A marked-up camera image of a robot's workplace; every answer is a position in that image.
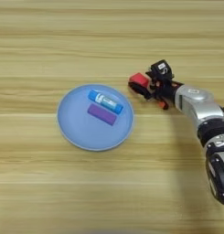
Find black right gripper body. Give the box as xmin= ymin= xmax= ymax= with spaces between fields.
xmin=145 ymin=77 xmax=184 ymax=103

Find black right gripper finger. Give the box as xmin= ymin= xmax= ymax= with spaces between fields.
xmin=127 ymin=81 xmax=154 ymax=101
xmin=144 ymin=70 xmax=155 ymax=80

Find red cube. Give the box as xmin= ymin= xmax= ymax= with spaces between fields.
xmin=128 ymin=72 xmax=151 ymax=90

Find orange and black pliers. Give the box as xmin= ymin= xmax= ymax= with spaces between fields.
xmin=158 ymin=100 xmax=170 ymax=112

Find purple rectangular block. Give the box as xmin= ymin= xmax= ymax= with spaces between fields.
xmin=87 ymin=103 xmax=118 ymax=126

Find black box with white label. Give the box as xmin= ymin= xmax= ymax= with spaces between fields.
xmin=150 ymin=59 xmax=175 ymax=81

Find blue glue stick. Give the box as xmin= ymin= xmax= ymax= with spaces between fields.
xmin=87 ymin=90 xmax=124 ymax=115

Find round blue plate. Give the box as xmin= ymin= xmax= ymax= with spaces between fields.
xmin=57 ymin=83 xmax=135 ymax=152

